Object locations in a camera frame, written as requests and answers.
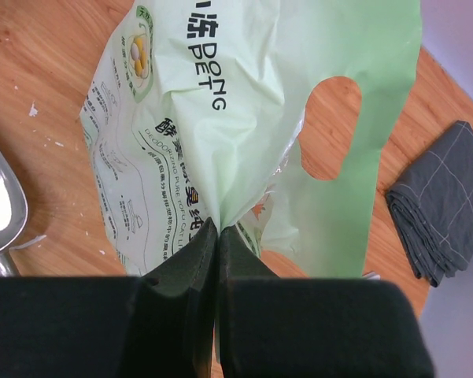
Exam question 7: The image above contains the grey metal scoop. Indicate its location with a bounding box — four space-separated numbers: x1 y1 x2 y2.
0 151 28 276

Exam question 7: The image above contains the white plastic bag clip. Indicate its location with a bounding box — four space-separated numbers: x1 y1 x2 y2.
363 272 381 280

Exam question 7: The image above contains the folded dark grey cloth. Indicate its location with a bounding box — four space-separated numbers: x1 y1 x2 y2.
386 120 473 287

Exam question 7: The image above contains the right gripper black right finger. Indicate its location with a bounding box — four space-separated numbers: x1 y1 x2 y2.
217 227 434 377

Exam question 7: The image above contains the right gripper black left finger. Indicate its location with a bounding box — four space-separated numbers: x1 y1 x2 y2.
0 220 218 377

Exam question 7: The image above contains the green cat litter bag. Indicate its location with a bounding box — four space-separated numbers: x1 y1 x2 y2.
79 1 422 277

